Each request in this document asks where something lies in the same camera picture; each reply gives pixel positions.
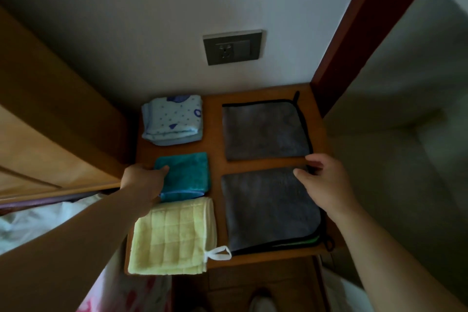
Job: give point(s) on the person's right hand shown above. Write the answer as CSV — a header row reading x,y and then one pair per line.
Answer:
x,y
331,187

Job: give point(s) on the person's right thumb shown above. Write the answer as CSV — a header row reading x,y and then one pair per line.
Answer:
x,y
302,177

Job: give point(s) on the person's left forearm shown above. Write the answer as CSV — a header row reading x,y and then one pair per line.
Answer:
x,y
69,249

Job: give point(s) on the yellow folded towel white loop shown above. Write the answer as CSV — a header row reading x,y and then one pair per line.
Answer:
x,y
172,236

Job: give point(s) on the white bedding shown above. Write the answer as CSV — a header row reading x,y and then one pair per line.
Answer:
x,y
33,220

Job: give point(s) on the wooden nightstand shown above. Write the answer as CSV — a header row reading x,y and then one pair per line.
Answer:
x,y
237,280

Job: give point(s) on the pink patterned fabric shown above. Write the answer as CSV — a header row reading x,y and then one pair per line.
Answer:
x,y
131,293

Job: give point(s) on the light blue patterned folded towel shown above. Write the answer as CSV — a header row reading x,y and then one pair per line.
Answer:
x,y
173,118

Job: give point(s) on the grey towel with green underside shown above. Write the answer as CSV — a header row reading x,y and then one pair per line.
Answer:
x,y
267,209

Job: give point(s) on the grey wall socket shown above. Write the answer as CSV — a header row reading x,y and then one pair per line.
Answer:
x,y
233,47

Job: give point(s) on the red-brown wooden door frame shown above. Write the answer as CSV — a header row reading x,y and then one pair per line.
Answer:
x,y
360,26

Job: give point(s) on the person's right forearm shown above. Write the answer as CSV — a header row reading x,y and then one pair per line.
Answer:
x,y
384,260

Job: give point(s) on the person's left hand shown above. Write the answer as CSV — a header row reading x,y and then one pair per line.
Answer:
x,y
140,183

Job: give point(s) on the teal towel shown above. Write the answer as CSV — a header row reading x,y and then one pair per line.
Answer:
x,y
186,176

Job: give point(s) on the person's left thumb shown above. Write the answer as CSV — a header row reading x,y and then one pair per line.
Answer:
x,y
162,170

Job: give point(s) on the grey towel with black trim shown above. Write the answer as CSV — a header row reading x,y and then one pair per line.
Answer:
x,y
265,130

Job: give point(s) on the wooden bed headboard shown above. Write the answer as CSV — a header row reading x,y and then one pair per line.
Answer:
x,y
47,129

